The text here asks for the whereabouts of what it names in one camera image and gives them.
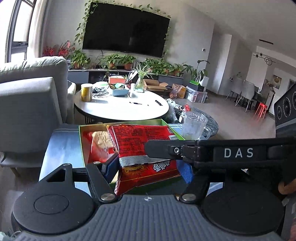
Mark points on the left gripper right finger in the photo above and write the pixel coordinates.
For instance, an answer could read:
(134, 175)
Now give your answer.
(197, 183)

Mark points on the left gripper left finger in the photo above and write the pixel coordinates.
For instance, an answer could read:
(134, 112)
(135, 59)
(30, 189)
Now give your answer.
(99, 176)

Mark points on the red round-cracker bag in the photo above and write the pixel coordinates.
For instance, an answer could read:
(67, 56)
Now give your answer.
(101, 146)

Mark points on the red snack bag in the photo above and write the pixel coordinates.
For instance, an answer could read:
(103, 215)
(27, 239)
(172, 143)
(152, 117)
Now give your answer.
(129, 141)

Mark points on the right hand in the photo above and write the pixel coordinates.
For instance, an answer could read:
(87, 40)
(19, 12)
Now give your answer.
(288, 230)

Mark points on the red stool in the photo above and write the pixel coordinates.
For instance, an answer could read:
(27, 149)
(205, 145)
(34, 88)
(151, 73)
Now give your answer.
(261, 110)

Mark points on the green cardboard box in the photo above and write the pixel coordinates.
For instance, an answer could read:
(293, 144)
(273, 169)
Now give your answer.
(102, 127)

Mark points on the round dark marble table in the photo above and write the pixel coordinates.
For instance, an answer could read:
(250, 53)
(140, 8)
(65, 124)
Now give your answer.
(212, 124)

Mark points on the round white table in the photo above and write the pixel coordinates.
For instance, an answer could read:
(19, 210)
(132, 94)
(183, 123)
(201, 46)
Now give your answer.
(141, 106)

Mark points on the light blue tray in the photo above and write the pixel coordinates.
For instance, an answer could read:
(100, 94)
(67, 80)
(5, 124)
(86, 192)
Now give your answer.
(119, 92)

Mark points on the yellow tin can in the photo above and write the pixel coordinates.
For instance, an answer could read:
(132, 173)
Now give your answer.
(86, 92)

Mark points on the clear plastic storage bin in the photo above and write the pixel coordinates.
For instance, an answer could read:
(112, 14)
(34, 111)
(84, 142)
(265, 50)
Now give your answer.
(195, 96)

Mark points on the grey armchair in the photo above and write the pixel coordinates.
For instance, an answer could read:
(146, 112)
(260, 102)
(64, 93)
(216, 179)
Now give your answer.
(36, 98)

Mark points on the open cardboard box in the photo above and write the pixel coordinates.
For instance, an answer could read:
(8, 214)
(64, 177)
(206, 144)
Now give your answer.
(155, 85)

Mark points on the spider plant in vase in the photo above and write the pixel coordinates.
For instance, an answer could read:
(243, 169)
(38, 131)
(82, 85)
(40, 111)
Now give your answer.
(142, 71)

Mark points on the red flower decoration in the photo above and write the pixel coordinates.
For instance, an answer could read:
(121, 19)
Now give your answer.
(64, 50)

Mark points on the wall television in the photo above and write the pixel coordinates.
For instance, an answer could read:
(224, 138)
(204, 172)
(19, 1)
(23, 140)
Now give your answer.
(115, 27)

